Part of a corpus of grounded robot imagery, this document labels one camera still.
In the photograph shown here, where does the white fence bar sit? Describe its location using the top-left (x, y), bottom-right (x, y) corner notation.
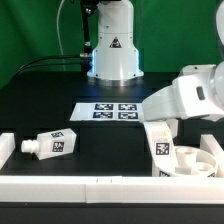
top-left (200, 134), bottom-right (224, 178)
top-left (0, 176), bottom-right (224, 204)
top-left (0, 133), bottom-right (15, 170)

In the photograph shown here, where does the white marker sheet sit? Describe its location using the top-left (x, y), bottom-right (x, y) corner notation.
top-left (70, 102), bottom-right (142, 121)

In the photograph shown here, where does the white right fence bar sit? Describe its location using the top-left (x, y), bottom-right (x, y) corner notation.
top-left (200, 134), bottom-right (224, 178)

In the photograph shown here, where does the black cable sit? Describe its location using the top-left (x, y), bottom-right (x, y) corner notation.
top-left (14, 53), bottom-right (91, 79)

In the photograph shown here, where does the white left fence bar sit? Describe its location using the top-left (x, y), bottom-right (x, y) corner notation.
top-left (0, 133), bottom-right (15, 170)

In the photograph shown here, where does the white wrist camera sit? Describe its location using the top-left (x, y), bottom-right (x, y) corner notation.
top-left (179, 64), bottom-right (216, 76)

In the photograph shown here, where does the white front fence bar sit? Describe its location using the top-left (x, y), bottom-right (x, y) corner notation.
top-left (0, 176), bottom-right (224, 204)

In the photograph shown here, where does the grey thin cable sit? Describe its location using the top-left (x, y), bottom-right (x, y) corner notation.
top-left (55, 0), bottom-right (68, 72)

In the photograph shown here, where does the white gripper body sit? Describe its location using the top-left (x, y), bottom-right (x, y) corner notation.
top-left (142, 73), bottom-right (224, 122)

